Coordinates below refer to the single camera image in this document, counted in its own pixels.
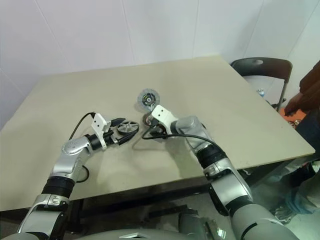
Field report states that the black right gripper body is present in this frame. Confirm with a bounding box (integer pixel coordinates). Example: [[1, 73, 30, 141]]
[[152, 124, 171, 141]]

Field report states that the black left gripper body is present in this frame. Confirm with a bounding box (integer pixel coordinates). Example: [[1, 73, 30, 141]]
[[102, 122, 124, 148]]

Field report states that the silver spoked rotor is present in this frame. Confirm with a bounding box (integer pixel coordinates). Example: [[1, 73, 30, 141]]
[[116, 120, 140, 137]]

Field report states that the person's bare hand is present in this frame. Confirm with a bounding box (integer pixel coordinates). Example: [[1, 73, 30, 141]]
[[285, 92, 305, 116]]

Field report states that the dark rounded shape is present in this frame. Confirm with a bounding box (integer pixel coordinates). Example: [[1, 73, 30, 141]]
[[177, 208, 227, 240]]

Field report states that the silver robot torso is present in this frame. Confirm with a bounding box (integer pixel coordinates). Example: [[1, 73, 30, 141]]
[[57, 224, 236, 240]]

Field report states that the orange parts tray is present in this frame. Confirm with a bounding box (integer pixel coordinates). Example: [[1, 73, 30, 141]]
[[279, 107, 304, 129]]

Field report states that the black folding chair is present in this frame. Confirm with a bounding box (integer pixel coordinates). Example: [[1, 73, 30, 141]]
[[229, 57, 293, 111]]

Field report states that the gray hiking shoe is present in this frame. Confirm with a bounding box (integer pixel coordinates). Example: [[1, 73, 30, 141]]
[[273, 207, 292, 222]]

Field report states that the person in brown jacket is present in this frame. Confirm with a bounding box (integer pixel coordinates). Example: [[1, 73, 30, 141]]
[[273, 58, 320, 222]]

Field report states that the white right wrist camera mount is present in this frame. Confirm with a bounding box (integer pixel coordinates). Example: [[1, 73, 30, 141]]
[[150, 104, 177, 136]]

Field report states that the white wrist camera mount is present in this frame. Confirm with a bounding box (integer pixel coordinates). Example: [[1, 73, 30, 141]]
[[150, 104, 177, 136], [91, 113, 112, 151]]

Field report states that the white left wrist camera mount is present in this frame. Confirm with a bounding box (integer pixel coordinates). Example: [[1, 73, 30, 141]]
[[91, 113, 112, 151]]

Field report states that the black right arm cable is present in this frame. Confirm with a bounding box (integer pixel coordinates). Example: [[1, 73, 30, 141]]
[[141, 119, 226, 161]]

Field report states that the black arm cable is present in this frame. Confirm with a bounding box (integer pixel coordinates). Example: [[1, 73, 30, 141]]
[[141, 119, 226, 161], [68, 112, 97, 183]]

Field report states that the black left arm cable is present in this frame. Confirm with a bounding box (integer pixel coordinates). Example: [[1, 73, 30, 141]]
[[68, 112, 97, 183]]

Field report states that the dark table frame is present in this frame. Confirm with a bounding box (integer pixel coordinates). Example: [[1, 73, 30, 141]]
[[0, 169, 253, 226]]

